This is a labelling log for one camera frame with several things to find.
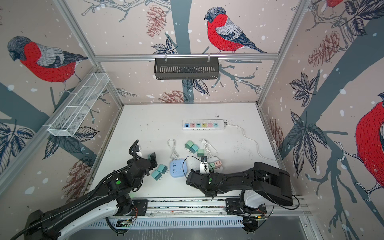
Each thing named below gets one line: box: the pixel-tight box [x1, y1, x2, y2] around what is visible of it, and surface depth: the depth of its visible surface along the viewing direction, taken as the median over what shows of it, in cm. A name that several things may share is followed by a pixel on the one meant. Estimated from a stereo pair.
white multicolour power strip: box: [182, 119, 226, 131], surface depth 106 cm
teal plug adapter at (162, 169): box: [157, 164, 169, 174], surface depth 87 cm
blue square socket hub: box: [169, 158, 188, 178], surface depth 86 cm
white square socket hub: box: [199, 162, 210, 175], surface depth 76 cm
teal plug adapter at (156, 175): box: [151, 169, 163, 181], surface depth 85 cm
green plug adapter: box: [184, 140, 194, 152], surface depth 97 cm
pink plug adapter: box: [214, 160, 222, 169], surface depth 83 cm
